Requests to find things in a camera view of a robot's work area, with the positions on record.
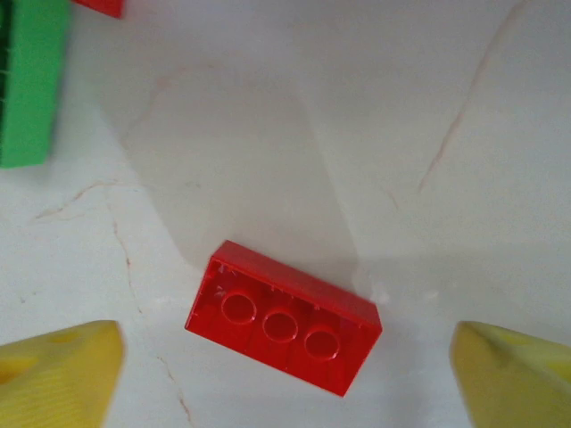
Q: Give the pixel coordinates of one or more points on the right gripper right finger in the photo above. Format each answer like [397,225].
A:
[517,383]

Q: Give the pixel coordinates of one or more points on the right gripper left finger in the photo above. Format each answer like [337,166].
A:
[58,379]

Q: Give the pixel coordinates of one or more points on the long red lego brick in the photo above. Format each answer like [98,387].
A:
[100,6]
[267,285]

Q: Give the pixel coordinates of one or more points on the long green lego brick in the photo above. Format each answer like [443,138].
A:
[35,89]

